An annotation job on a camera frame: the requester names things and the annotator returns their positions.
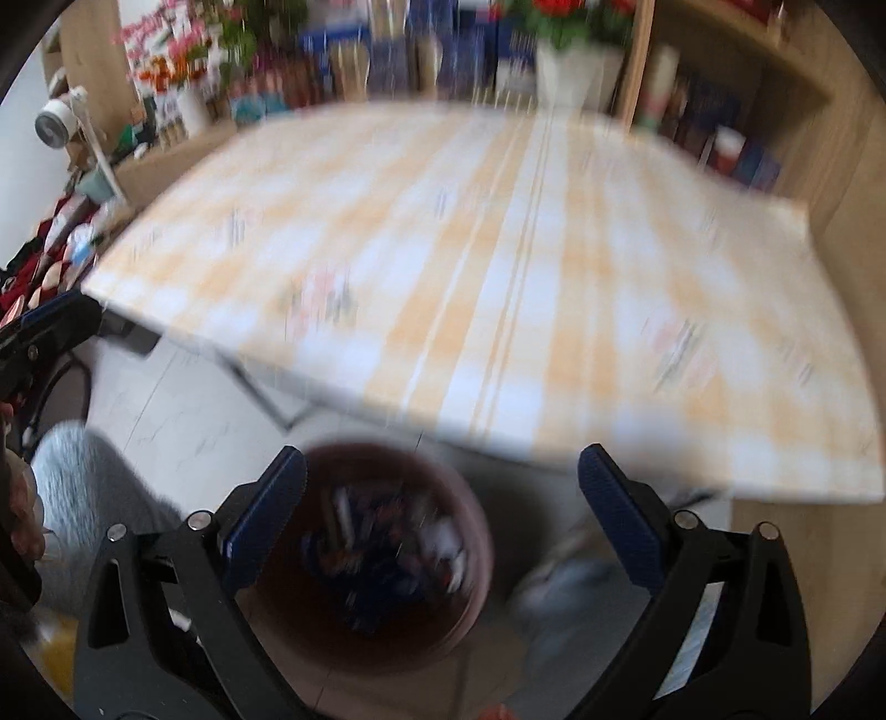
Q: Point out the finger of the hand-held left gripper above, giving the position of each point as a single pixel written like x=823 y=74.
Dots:
x=48 y=332

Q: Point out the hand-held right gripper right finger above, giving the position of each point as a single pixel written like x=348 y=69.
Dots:
x=619 y=519

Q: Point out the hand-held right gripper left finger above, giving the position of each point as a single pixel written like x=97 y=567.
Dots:
x=266 y=516

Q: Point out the brown plastic bin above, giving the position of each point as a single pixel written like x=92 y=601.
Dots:
x=291 y=623

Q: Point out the person's left hand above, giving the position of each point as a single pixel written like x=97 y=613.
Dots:
x=21 y=505

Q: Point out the white fan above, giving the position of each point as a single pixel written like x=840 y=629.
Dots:
x=59 y=121

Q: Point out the white ribbed vase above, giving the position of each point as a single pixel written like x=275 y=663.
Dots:
x=192 y=111

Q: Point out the orange flower bouquet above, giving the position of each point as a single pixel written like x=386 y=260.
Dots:
x=166 y=62

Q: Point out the green pink leafy plant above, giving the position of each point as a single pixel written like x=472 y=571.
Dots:
x=242 y=34

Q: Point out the small blue box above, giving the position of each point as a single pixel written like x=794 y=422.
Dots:
x=761 y=169

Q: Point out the red white cup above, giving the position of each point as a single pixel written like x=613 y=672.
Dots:
x=729 y=149

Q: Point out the blue gold gift box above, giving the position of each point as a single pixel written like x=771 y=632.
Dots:
x=457 y=62
x=387 y=66

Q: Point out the white faceted vase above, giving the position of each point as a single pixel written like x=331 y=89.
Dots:
x=578 y=76

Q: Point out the pastel paper rolls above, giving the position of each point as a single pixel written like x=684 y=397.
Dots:
x=661 y=76

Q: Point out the blue white gift box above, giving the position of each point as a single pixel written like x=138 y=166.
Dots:
x=516 y=62

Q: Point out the wooden shelf unit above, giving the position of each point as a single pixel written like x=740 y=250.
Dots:
x=761 y=62

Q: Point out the red rose bouquet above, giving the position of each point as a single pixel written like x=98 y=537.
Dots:
x=561 y=10

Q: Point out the black folding table frame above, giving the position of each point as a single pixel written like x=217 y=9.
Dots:
x=270 y=401

